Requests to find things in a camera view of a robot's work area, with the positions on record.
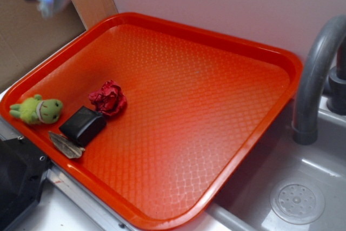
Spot brown cardboard panel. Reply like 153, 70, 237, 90
1, 0, 117, 91

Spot green frog plush toy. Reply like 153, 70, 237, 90
9, 94, 63, 125

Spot red crumpled paper ball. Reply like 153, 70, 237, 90
88, 80, 127, 117

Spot black leather wallet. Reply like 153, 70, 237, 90
59, 106, 106, 148

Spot red plastic tray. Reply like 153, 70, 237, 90
1, 13, 302, 230

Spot grey curved faucet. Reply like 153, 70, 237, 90
292, 15, 345, 145

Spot grey sink basin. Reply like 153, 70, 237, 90
207, 104, 345, 230

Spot round sink drain strainer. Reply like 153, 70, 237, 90
270, 178, 325, 225

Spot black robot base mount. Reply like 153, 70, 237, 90
1, 136, 50, 230

